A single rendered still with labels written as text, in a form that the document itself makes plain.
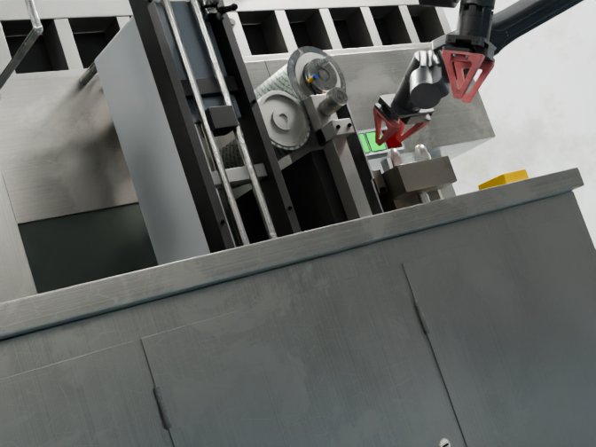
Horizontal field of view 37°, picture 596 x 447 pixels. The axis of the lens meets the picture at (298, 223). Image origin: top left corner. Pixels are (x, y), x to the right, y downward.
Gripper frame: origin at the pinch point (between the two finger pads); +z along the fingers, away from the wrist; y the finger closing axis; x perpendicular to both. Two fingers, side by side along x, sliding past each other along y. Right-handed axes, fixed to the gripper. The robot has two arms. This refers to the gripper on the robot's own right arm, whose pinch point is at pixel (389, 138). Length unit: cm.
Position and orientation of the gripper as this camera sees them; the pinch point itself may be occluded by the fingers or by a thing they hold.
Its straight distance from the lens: 184.9
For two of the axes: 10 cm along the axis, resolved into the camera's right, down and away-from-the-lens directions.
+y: 7.8, -1.7, 6.0
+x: -5.4, -6.8, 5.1
